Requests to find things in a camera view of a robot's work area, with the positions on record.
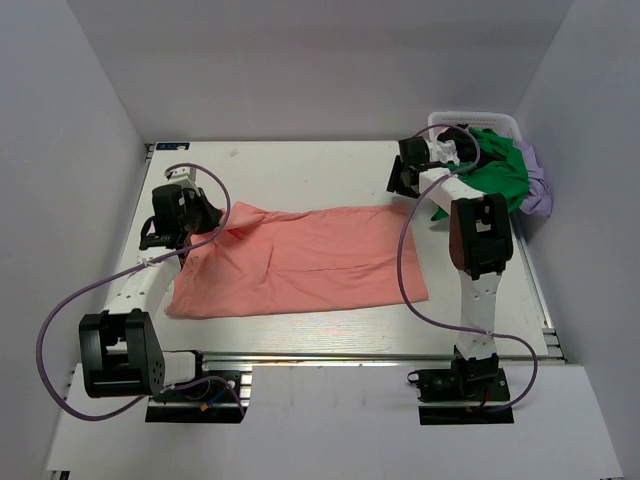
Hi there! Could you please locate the white plastic laundry basket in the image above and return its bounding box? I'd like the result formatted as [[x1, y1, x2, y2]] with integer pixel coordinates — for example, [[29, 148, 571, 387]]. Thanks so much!
[[427, 111, 522, 142]]

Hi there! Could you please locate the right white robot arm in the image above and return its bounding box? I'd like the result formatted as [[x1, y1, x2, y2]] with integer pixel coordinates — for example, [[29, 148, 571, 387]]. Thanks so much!
[[387, 137, 513, 361]]

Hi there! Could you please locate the salmon pink t shirt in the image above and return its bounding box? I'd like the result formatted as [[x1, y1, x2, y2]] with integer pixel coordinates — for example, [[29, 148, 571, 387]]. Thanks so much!
[[166, 202, 429, 319]]

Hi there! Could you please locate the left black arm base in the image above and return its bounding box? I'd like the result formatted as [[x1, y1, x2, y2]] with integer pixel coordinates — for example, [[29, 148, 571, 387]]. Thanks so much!
[[145, 351, 252, 425]]

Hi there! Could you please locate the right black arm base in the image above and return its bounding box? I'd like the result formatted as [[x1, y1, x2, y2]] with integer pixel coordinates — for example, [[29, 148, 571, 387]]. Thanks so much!
[[407, 351, 514, 426]]

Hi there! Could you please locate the white t shirt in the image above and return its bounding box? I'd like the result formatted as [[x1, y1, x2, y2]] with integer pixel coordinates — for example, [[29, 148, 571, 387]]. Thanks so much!
[[427, 140, 460, 166]]

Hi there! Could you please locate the aluminium table edge rail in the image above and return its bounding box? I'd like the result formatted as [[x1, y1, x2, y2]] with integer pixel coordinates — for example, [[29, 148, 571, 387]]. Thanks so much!
[[199, 351, 566, 367]]

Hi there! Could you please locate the lavender t shirt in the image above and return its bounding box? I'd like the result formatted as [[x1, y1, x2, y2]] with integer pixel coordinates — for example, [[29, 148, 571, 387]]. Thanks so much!
[[514, 141, 553, 217]]

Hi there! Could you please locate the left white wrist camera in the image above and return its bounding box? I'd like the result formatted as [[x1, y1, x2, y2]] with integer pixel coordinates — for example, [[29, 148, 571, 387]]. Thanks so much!
[[164, 167, 197, 190]]

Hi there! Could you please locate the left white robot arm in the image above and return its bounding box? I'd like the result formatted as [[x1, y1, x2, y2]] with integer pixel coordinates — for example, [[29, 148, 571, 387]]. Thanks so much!
[[79, 180, 222, 398]]

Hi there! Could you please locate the green t shirt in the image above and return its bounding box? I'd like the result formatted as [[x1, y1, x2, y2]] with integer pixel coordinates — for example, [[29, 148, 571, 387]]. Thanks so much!
[[458, 127, 529, 212]]

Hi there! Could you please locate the blue table label sticker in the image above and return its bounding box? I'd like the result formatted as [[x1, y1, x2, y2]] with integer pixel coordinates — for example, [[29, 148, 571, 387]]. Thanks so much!
[[155, 142, 190, 151]]

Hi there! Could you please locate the black t shirt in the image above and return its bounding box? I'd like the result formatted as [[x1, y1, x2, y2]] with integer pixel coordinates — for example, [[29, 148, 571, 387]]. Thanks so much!
[[437, 128, 477, 169]]

